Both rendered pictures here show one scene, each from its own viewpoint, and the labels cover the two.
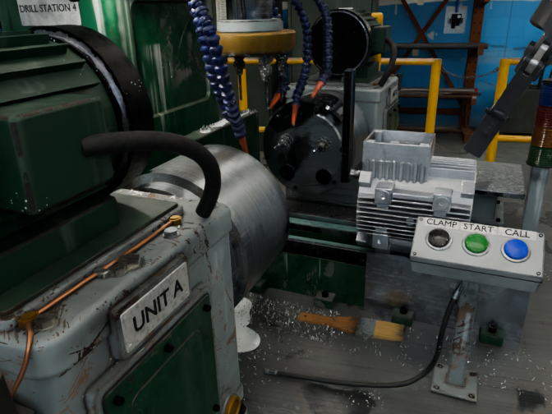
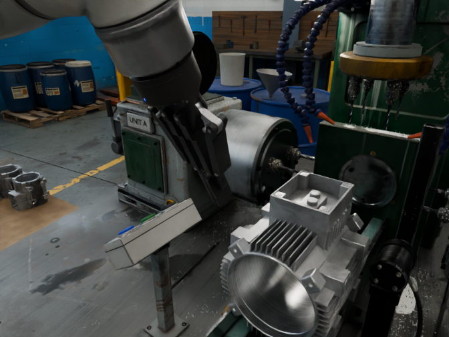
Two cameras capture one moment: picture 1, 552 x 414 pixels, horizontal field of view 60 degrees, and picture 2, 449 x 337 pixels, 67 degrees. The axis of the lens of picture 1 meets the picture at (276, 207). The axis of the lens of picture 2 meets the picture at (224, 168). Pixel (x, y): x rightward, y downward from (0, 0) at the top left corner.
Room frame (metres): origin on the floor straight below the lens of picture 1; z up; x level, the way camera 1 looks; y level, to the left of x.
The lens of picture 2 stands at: (0.86, -0.77, 1.42)
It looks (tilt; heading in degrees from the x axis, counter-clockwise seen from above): 25 degrees down; 104
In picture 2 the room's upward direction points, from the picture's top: straight up
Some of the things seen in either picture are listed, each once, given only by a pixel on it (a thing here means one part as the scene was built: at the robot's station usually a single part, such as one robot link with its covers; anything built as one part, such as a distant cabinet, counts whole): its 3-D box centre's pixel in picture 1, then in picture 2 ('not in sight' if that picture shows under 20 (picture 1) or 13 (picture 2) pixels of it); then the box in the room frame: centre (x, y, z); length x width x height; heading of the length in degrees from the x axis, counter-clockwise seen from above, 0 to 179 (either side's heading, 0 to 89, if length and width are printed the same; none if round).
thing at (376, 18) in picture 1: (361, 80); not in sight; (1.56, -0.28, 1.16); 0.33 x 0.26 x 0.42; 156
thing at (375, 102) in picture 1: (346, 134); not in sight; (1.54, -0.23, 0.99); 0.35 x 0.31 x 0.37; 156
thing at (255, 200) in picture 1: (181, 245); (234, 152); (0.67, 0.15, 1.04); 0.37 x 0.25 x 0.25; 156
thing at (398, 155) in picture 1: (398, 155); (311, 208); (0.88, -0.24, 1.11); 0.12 x 0.11 x 0.07; 67
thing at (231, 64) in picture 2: not in sight; (230, 69); (0.22, 2.07, 0.99); 0.24 x 0.22 x 0.24; 165
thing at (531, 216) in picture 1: (539, 172); not in sight; (1.05, -0.61, 1.01); 0.08 x 0.08 x 0.42; 66
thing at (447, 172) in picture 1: (416, 204); (296, 263); (0.87, -0.27, 1.02); 0.20 x 0.19 x 0.19; 67
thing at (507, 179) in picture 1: (474, 192); not in sight; (1.31, -0.58, 0.86); 0.27 x 0.24 x 0.12; 156
